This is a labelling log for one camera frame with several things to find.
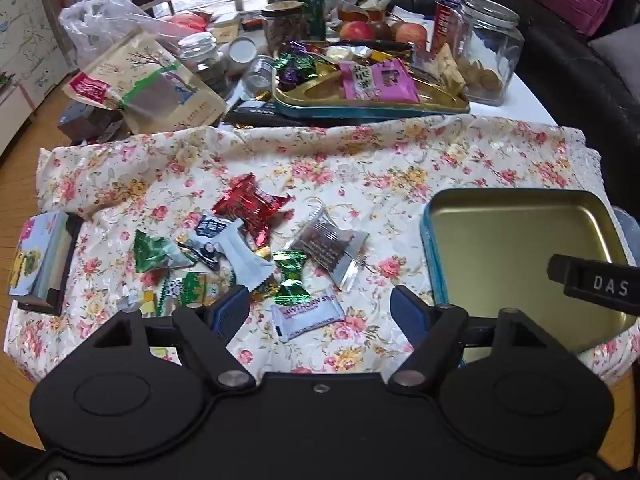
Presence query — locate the square glass cookie jar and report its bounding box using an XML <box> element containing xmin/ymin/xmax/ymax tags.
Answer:
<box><xmin>452</xmin><ymin>0</ymin><xmax>526</xmax><ymax>107</ymax></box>

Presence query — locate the red plastic packet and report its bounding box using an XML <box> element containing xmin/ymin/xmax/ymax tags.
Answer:
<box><xmin>165</xmin><ymin>12</ymin><xmax>208</xmax><ymax>33</ymax></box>

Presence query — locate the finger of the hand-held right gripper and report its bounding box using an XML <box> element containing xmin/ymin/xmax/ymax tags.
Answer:
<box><xmin>547</xmin><ymin>254</ymin><xmax>640</xmax><ymax>318</ymax></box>

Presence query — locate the white round lid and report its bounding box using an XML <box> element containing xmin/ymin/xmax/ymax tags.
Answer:
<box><xmin>227</xmin><ymin>37</ymin><xmax>258</xmax><ymax>77</ymax></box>

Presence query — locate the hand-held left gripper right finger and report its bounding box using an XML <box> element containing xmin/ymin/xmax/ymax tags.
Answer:
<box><xmin>387</xmin><ymin>285</ymin><xmax>546</xmax><ymax>381</ymax></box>

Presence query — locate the white cartoon board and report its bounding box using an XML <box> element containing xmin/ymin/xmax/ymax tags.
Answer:
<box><xmin>0</xmin><ymin>0</ymin><xmax>71</xmax><ymax>101</ymax></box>

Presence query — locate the white bar packet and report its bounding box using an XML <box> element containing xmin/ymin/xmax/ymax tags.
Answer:
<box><xmin>271</xmin><ymin>294</ymin><xmax>346</xmax><ymax>343</ymax></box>

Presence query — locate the green twist candy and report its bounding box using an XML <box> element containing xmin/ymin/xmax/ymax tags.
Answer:
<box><xmin>272</xmin><ymin>249</ymin><xmax>316</xmax><ymax>306</ymax></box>

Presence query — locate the red apple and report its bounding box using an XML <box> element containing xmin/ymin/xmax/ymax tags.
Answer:
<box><xmin>339</xmin><ymin>20</ymin><xmax>376</xmax><ymax>42</ymax></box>
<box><xmin>395</xmin><ymin>21</ymin><xmax>430</xmax><ymax>51</ymax></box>

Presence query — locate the small glass jar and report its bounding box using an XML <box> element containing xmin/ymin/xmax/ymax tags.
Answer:
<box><xmin>177</xmin><ymin>31</ymin><xmax>221</xmax><ymax>91</ymax></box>

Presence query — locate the green can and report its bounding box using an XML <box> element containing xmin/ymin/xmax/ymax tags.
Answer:
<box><xmin>297</xmin><ymin>0</ymin><xmax>327</xmax><ymax>41</ymax></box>

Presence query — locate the red foil candy packet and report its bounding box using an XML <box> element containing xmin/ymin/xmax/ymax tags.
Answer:
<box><xmin>240</xmin><ymin>192</ymin><xmax>296</xmax><ymax>248</ymax></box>
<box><xmin>211</xmin><ymin>172</ymin><xmax>261</xmax><ymax>217</ymax></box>

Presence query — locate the pile of green foil candies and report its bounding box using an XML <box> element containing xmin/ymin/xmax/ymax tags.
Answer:
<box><xmin>272</xmin><ymin>42</ymin><xmax>331</xmax><ymax>86</ymax></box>

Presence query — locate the clear plastic bag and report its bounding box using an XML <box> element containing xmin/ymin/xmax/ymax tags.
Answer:
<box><xmin>59</xmin><ymin>0</ymin><xmax>201</xmax><ymax>68</ymax></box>

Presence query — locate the black strip packet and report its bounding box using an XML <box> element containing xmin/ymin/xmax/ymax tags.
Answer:
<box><xmin>222</xmin><ymin>102</ymin><xmax>301</xmax><ymax>128</ymax></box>

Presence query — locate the floral tablecloth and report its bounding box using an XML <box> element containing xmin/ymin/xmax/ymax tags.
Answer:
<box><xmin>5</xmin><ymin>115</ymin><xmax>640</xmax><ymax>376</ymax></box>

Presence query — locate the small clear jar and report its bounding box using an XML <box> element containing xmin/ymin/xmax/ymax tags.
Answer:
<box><xmin>242</xmin><ymin>55</ymin><xmax>278</xmax><ymax>93</ymax></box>

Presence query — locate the red can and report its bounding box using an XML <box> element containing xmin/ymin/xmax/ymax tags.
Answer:
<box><xmin>432</xmin><ymin>0</ymin><xmax>463</xmax><ymax>53</ymax></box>

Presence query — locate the pink snack packet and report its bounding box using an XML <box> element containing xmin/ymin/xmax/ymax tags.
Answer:
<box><xmin>339</xmin><ymin>57</ymin><xmax>420</xmax><ymax>103</ymax></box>

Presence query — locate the kraft paper pouch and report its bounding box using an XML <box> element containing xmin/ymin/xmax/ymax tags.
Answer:
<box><xmin>62</xmin><ymin>30</ymin><xmax>228</xmax><ymax>133</ymax></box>

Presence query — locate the green foil packet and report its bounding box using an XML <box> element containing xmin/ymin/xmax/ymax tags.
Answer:
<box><xmin>132</xmin><ymin>229</ymin><xmax>196</xmax><ymax>275</ymax></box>

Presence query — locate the nut jar with gold lid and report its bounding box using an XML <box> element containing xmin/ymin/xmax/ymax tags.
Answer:
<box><xmin>261</xmin><ymin>2</ymin><xmax>307</xmax><ymax>56</ymax></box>

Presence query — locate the dark box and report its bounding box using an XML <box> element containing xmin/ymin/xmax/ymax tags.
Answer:
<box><xmin>57</xmin><ymin>100</ymin><xmax>126</xmax><ymax>143</ymax></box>

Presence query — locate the white blue snack packet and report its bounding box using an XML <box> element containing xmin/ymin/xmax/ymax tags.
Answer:
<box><xmin>177</xmin><ymin>212</ymin><xmax>236</xmax><ymax>271</ymax></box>

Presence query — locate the yellow grey snack packet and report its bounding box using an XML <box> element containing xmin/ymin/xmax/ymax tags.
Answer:
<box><xmin>140</xmin><ymin>287</ymin><xmax>161</xmax><ymax>318</ymax></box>

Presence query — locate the grey cushion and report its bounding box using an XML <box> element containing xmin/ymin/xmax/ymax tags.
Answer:
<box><xmin>590</xmin><ymin>25</ymin><xmax>640</xmax><ymax>81</ymax></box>

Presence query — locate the black sofa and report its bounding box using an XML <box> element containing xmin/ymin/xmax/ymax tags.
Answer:
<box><xmin>320</xmin><ymin>0</ymin><xmax>640</xmax><ymax>171</ymax></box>

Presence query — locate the clear dark snack packet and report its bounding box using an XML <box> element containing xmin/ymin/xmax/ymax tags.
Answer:
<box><xmin>282</xmin><ymin>202</ymin><xmax>371</xmax><ymax>293</ymax></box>

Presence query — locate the plain white snack packet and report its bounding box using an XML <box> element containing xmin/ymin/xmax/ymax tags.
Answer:
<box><xmin>215</xmin><ymin>222</ymin><xmax>276</xmax><ymax>298</ymax></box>

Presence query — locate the green white pastry packet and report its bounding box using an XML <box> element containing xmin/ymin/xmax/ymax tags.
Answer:
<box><xmin>160</xmin><ymin>272</ymin><xmax>221</xmax><ymax>316</ymax></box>

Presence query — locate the teal metal tin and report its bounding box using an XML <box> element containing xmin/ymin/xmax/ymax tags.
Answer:
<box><xmin>420</xmin><ymin>189</ymin><xmax>636</xmax><ymax>356</ymax></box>

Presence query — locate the tissue box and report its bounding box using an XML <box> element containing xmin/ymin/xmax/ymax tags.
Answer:
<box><xmin>7</xmin><ymin>210</ymin><xmax>83</xmax><ymax>316</ymax></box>

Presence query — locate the beige snack packet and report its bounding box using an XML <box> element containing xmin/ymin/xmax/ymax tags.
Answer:
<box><xmin>425</xmin><ymin>42</ymin><xmax>468</xmax><ymax>96</ymax></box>

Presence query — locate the teal tin with gold tray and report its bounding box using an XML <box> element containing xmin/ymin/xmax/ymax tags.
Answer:
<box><xmin>272</xmin><ymin>40</ymin><xmax>472</xmax><ymax>120</ymax></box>

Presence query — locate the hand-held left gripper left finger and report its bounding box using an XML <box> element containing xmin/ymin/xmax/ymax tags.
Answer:
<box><xmin>90</xmin><ymin>285</ymin><xmax>256</xmax><ymax>378</ymax></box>

